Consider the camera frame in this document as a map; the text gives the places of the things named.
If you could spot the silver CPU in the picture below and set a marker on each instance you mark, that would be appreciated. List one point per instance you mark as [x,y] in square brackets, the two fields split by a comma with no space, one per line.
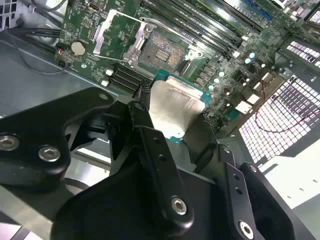
[175,105]

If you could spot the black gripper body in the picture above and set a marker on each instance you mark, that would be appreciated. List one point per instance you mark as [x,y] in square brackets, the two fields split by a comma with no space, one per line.
[120,212]

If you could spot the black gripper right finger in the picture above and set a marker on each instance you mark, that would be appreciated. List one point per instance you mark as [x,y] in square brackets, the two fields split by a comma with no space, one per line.
[262,200]

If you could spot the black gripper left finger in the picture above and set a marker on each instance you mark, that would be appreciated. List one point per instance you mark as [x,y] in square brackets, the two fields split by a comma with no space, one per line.
[37,120]

